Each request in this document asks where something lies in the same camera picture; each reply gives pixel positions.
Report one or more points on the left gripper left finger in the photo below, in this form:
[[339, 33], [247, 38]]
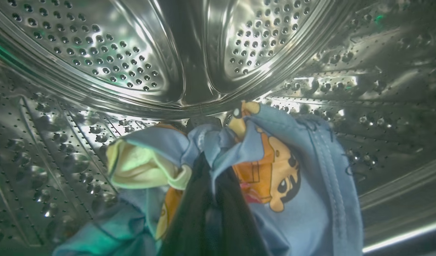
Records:
[[189, 220]]

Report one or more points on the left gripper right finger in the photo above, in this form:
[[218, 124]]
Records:
[[235, 227]]

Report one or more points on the blue garment orange cartoon print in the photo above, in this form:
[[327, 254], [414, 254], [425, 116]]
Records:
[[310, 199]]

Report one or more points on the perforated steel washer drum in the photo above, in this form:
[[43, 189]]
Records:
[[97, 53]]

